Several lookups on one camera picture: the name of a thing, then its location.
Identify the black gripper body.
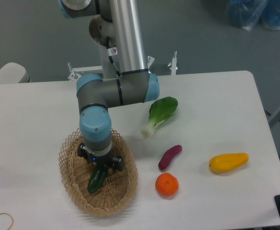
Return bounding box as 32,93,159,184
83,148,114,168

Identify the purple sweet potato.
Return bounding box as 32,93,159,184
158,145,182,171

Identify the dark green cucumber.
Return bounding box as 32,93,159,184
87,164,109,194

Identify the woven wicker basket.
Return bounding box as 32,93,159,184
59,129,138,217

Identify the yellow papaya fruit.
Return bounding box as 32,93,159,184
209,153,249,173

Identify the blue plastic bag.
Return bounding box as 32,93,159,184
226,0,280,31

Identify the tan rubber band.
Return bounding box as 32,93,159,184
0,213,14,230

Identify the white chair armrest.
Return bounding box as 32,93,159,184
0,62,31,84

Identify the orange mandarin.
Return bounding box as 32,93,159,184
155,172,179,196

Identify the green bok choy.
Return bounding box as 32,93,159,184
141,96,179,138

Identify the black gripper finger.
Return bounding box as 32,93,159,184
107,155,125,172
77,142,94,163

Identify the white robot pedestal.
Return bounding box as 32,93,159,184
89,15,121,79

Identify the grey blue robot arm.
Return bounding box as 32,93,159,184
59,0,159,171

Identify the black pedestal cable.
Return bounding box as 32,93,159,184
105,35,123,78

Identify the white metal base frame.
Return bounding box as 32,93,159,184
67,51,178,81

